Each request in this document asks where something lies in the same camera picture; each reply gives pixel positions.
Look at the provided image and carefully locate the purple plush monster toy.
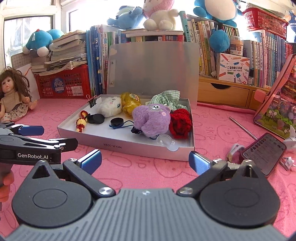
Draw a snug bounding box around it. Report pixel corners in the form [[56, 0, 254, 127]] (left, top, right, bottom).
[[132, 104, 171, 138]]

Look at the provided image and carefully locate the red plastic crate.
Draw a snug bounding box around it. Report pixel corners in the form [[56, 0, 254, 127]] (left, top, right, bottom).
[[34, 64, 91, 99]]

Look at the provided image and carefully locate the large blue doraemon plush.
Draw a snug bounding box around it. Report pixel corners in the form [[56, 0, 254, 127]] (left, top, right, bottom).
[[193, 0, 242, 53]]

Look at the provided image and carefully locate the row of blue books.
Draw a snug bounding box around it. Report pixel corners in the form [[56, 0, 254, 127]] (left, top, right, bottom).
[[85, 25, 108, 96]]

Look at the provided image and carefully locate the yellow plastic wrapped packet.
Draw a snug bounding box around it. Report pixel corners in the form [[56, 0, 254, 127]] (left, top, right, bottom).
[[120, 92, 141, 116]]

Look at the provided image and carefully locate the row of upright books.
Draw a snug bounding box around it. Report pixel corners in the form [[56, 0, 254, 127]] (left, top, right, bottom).
[[179, 9, 295, 88]]

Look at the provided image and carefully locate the stack of worn books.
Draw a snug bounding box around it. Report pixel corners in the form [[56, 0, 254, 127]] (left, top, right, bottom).
[[29, 30, 87, 76]]

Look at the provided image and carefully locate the black binder clip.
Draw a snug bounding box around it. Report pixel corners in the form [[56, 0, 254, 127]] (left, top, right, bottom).
[[86, 94, 97, 108]]

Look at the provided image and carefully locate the green gingham scrunchie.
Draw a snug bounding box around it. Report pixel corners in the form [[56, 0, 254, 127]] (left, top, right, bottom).
[[145, 90, 188, 111]]

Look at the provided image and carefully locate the pink cream bunny plush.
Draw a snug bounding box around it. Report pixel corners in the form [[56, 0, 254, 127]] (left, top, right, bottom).
[[142, 0, 179, 31]]

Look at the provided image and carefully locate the clear plastic ball half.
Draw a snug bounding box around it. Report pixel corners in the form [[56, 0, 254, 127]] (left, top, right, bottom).
[[156, 134, 179, 152]]

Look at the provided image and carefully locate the person's left hand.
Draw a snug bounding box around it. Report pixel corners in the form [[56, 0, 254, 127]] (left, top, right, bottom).
[[0, 171, 15, 202]]

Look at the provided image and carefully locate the brown haired baby doll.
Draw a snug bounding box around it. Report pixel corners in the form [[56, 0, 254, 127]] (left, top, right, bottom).
[[1, 67, 37, 123]]

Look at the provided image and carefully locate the blue floral brocade pouch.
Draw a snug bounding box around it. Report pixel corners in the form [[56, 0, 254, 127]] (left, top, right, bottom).
[[109, 125, 144, 135]]

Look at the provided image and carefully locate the smartphone in red case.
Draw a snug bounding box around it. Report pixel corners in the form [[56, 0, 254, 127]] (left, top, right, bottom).
[[240, 133, 287, 177]]

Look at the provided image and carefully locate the white label printer box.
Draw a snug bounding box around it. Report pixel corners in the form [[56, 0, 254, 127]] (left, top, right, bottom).
[[216, 53, 250, 84]]

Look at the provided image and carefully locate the small white jar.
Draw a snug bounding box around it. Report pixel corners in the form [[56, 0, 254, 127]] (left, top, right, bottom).
[[230, 36, 244, 56]]

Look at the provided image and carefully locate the black round cap in box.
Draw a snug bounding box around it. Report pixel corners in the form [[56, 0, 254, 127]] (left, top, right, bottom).
[[86, 114, 95, 123]]

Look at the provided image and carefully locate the black round lid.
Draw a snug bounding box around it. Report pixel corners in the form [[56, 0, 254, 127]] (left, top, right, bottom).
[[92, 113, 105, 125]]

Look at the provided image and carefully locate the wooden drawer shelf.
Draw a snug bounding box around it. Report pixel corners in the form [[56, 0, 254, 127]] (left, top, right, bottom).
[[198, 76, 269, 110]]

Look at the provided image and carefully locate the silver cardboard box with lid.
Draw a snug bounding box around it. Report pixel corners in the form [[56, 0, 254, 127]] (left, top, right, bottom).
[[58, 41, 199, 161]]

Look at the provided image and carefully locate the red crochet heart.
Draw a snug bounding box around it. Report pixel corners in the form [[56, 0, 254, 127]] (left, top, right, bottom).
[[169, 108, 193, 139]]

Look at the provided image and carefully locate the pink dollhouse toy box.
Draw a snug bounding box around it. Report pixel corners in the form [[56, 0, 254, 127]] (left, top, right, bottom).
[[253, 54, 295, 139]]

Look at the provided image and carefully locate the blue doraemon plush left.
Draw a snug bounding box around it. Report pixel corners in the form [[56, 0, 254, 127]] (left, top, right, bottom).
[[23, 29, 64, 57]]

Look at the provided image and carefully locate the red plastic basket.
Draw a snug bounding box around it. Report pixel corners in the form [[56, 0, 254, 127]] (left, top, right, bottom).
[[242, 8, 288, 40]]

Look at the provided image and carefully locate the red yellow crochet ornament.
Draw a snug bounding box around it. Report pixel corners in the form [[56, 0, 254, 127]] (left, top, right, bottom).
[[76, 110, 89, 133]]

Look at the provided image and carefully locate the white fluffy plush toy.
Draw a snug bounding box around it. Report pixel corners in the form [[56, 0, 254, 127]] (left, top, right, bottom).
[[97, 96, 122, 118]]

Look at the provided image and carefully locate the blue elephant plush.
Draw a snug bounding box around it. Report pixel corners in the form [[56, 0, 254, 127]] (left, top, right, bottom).
[[107, 6, 144, 30]]

